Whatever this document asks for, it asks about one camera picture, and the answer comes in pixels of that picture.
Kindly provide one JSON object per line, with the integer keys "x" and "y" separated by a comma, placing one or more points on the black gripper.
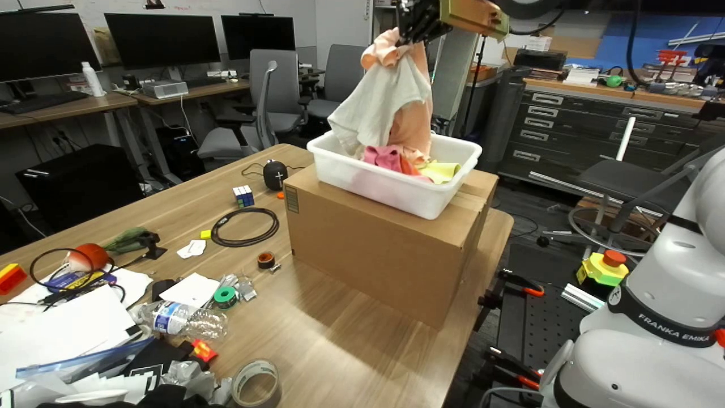
{"x": 423, "y": 11}

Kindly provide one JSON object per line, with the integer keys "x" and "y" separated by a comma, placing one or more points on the white cloth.
{"x": 371, "y": 105}

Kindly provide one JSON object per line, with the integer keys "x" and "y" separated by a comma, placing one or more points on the pink red cloth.
{"x": 416, "y": 166}

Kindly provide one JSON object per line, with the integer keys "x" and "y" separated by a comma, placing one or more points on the bright yellow cloth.
{"x": 443, "y": 171}

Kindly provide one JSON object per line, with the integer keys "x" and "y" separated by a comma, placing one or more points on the white plastic box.
{"x": 392, "y": 189}

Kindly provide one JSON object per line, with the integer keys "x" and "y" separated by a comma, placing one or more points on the brown cardboard box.
{"x": 377, "y": 250}

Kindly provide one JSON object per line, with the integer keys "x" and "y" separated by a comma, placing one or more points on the crumpled white plastic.
{"x": 194, "y": 376}

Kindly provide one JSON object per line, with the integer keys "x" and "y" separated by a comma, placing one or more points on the black computer monitor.
{"x": 47, "y": 45}
{"x": 162, "y": 40}
{"x": 257, "y": 36}

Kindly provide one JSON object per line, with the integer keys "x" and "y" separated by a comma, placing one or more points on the black drawer cabinet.
{"x": 559, "y": 144}

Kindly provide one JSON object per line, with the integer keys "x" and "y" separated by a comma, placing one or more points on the small green object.
{"x": 614, "y": 79}

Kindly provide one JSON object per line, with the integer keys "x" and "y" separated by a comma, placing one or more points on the small orange piece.
{"x": 280, "y": 195}

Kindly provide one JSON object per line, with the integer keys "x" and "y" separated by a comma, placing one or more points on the wooden office desk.
{"x": 69, "y": 111}
{"x": 212, "y": 91}

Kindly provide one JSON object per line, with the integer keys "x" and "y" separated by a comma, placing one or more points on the rubik's cube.
{"x": 243, "y": 195}

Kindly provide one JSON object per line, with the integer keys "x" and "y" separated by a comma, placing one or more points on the gray desktop device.
{"x": 164, "y": 91}

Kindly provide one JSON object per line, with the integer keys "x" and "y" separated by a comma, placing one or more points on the red tool stand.
{"x": 671, "y": 57}

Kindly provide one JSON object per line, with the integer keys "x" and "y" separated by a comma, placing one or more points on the black stool chair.
{"x": 627, "y": 182}

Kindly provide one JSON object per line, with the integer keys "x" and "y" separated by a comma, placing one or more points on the black computer tower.
{"x": 177, "y": 149}

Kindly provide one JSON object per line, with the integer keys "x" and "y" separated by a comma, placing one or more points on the blue mat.
{"x": 680, "y": 53}

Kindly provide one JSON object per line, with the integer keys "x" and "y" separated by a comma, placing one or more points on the brown tape roll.
{"x": 266, "y": 260}

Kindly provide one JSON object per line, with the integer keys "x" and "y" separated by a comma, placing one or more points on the orange black clamp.
{"x": 522, "y": 285}
{"x": 517, "y": 369}

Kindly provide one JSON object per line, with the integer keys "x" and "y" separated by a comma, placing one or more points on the small yellow piece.
{"x": 204, "y": 234}

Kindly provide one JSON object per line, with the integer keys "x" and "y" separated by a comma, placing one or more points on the yellow red emergency stop button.
{"x": 603, "y": 267}

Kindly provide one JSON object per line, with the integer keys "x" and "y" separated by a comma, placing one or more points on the clear plastic packet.
{"x": 243, "y": 285}

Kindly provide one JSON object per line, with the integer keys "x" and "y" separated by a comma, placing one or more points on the small white card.
{"x": 194, "y": 250}

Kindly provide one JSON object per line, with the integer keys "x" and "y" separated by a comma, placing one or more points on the silver metal bar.
{"x": 581, "y": 297}

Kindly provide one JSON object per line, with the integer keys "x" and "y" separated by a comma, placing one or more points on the green tape roll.
{"x": 224, "y": 295}

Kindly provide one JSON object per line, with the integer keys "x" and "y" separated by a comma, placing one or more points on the white plastic bottle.
{"x": 91, "y": 81}

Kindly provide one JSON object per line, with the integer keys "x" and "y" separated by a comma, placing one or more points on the white note paper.
{"x": 188, "y": 291}

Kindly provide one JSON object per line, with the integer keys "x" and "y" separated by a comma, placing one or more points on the black storage case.
{"x": 82, "y": 184}

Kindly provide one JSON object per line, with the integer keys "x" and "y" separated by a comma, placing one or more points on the clear plastic water bottle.
{"x": 172, "y": 317}

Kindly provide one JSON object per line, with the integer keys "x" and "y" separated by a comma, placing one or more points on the black keyboard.
{"x": 47, "y": 103}

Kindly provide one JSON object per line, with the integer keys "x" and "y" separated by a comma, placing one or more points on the orange black tool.
{"x": 202, "y": 351}

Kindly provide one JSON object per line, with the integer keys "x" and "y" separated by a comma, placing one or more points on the clear tape roll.
{"x": 254, "y": 385}

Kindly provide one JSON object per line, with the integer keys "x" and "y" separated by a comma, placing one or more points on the red round object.
{"x": 91, "y": 256}

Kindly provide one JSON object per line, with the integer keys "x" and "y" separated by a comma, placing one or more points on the black fabric bag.
{"x": 162, "y": 400}

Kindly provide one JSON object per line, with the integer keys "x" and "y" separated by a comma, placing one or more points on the white paper sheets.
{"x": 59, "y": 332}

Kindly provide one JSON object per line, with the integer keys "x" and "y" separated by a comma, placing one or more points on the red yellow block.
{"x": 13, "y": 280}

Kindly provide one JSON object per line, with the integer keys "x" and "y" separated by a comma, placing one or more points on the blue plastic sheet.
{"x": 76, "y": 362}

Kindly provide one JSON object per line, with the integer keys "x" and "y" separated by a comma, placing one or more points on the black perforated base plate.
{"x": 522, "y": 324}

